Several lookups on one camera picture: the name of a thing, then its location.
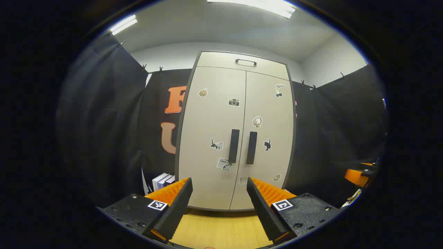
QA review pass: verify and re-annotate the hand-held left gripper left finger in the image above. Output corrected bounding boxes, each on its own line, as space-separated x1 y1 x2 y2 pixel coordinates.
96 177 193 242

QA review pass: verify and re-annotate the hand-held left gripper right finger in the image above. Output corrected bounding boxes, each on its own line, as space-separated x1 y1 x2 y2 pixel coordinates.
246 177 341 245

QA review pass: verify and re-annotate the beige double-door shoe cabinet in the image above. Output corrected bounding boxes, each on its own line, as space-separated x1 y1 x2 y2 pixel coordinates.
175 51 297 212

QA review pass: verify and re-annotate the beige door with cherry sticker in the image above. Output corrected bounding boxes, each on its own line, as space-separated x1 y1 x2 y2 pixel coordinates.
229 71 295 210

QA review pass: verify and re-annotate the beige door with camera sticker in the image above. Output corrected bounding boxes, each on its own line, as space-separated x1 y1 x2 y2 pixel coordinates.
178 66 247 210

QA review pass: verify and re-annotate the beige cabinet drawer front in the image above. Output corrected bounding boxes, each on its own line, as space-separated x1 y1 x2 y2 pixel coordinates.
196 52 290 81

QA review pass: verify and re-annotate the white box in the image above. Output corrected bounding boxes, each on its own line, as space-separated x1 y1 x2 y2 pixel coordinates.
152 173 170 191

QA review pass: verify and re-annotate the black backdrop cloth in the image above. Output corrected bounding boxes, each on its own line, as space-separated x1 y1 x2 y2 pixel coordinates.
57 35 388 208

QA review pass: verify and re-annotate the long ceiling light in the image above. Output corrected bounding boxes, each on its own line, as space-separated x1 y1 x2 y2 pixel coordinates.
207 0 296 19

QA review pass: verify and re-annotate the short ceiling light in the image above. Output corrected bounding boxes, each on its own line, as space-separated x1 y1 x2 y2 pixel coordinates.
110 15 138 36

